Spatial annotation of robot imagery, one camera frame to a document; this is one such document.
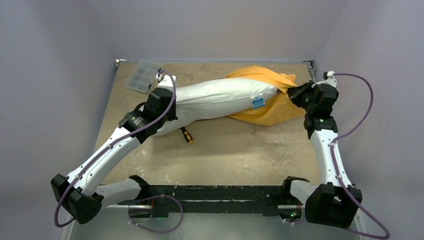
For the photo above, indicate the white pillow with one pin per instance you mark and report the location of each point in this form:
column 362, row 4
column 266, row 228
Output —
column 214, row 99

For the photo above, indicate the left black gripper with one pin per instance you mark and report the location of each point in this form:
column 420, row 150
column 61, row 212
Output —
column 172, row 115

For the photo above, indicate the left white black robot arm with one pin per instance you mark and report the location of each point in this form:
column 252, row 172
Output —
column 81, row 192

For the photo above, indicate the clear plastic organizer box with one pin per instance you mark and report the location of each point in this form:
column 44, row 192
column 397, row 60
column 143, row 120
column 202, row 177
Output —
column 143, row 76

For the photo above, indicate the aluminium frame profile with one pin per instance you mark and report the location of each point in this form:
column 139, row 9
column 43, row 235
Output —
column 316, row 98

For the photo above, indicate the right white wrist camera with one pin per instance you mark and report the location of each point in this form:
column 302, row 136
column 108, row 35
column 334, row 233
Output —
column 328, row 79

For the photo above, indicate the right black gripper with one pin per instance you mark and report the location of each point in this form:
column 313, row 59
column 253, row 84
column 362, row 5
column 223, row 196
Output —
column 298, row 91

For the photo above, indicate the orange Mickey Mouse pillowcase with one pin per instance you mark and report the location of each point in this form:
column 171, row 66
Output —
column 279, row 108

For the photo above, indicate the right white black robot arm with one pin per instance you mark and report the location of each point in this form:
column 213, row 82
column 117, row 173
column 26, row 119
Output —
column 332, row 202

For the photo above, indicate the blue white pillow tag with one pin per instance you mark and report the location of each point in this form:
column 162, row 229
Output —
column 258, row 101

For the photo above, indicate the yellow black screwdriver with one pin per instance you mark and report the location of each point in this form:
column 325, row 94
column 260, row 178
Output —
column 187, row 135

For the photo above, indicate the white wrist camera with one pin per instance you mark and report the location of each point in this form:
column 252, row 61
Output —
column 328, row 79
column 165, row 81

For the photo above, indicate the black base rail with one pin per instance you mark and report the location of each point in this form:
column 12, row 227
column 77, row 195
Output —
column 266, row 200

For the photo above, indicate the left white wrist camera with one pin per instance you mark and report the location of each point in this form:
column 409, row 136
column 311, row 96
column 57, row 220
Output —
column 165, row 81

